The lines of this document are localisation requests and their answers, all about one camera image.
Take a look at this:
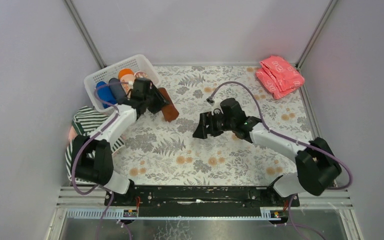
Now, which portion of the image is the white plastic basket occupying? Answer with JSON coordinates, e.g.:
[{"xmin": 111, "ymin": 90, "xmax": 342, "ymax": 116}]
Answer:
[{"xmin": 83, "ymin": 54, "xmax": 162, "ymax": 113}]

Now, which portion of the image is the orange rolled towel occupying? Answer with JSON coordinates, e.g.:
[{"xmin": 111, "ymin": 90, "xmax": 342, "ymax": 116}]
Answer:
[{"xmin": 118, "ymin": 68, "xmax": 136, "ymax": 86}]

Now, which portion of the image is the floral patterned table mat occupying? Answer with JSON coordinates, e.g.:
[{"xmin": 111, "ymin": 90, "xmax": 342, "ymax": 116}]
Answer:
[{"xmin": 113, "ymin": 66, "xmax": 313, "ymax": 186}]

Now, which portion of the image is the pink towel under striped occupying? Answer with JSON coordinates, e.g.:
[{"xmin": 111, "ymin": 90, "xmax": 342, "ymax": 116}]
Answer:
[{"xmin": 68, "ymin": 126, "xmax": 78, "ymax": 143}]

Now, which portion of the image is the green white striped towel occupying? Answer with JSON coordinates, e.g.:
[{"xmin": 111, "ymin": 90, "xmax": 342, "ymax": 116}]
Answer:
[{"xmin": 64, "ymin": 106, "xmax": 109, "ymax": 181}]

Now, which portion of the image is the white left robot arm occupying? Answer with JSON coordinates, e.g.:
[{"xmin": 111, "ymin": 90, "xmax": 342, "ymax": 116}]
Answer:
[{"xmin": 70, "ymin": 78, "xmax": 169, "ymax": 195}]

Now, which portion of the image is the brown towel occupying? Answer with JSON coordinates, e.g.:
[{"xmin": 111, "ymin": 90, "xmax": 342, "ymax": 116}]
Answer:
[{"xmin": 158, "ymin": 87, "xmax": 180, "ymax": 123}]

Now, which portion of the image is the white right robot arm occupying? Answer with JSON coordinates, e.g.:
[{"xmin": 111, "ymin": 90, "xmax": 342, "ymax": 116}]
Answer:
[{"xmin": 192, "ymin": 98, "xmax": 342, "ymax": 198}]

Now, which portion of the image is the beige patterned rolled towel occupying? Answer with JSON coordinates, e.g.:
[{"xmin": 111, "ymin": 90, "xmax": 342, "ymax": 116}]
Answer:
[{"xmin": 134, "ymin": 71, "xmax": 148, "ymax": 79}]

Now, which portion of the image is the blue rolled towel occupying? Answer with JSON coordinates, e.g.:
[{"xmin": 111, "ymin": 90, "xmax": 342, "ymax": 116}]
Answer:
[{"xmin": 96, "ymin": 81, "xmax": 117, "ymax": 109}]

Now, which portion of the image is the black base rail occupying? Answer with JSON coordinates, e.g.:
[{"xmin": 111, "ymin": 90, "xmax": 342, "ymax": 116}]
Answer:
[{"xmin": 104, "ymin": 185, "xmax": 300, "ymax": 218}]

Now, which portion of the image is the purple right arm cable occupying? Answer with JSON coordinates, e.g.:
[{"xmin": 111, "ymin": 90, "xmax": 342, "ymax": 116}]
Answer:
[{"xmin": 206, "ymin": 81, "xmax": 354, "ymax": 240}]

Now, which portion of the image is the grey rolled towel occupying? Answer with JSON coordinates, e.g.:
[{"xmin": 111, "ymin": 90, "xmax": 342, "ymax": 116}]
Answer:
[{"xmin": 108, "ymin": 78, "xmax": 127, "ymax": 105}]

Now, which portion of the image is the pink patterned folded towel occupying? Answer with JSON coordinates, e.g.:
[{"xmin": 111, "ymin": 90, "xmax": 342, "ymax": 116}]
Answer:
[{"xmin": 255, "ymin": 55, "xmax": 305, "ymax": 100}]

